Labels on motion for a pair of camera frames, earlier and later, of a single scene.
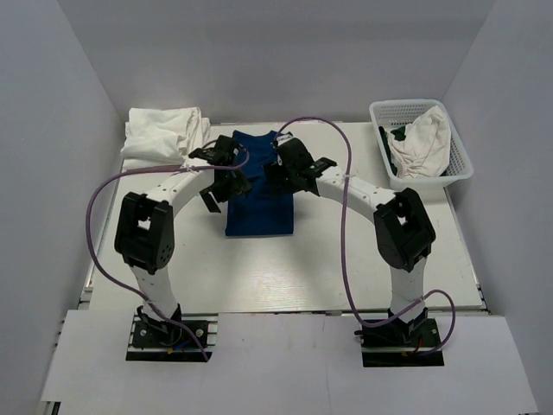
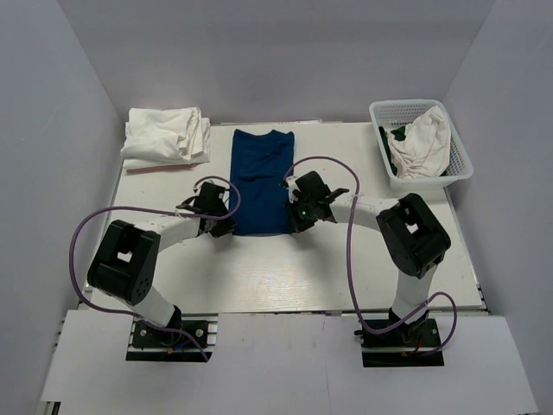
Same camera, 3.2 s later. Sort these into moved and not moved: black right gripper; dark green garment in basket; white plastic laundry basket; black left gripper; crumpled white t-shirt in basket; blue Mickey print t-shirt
Moved: black right gripper; black left gripper
Not moved: blue Mickey print t-shirt; dark green garment in basket; crumpled white t-shirt in basket; white plastic laundry basket
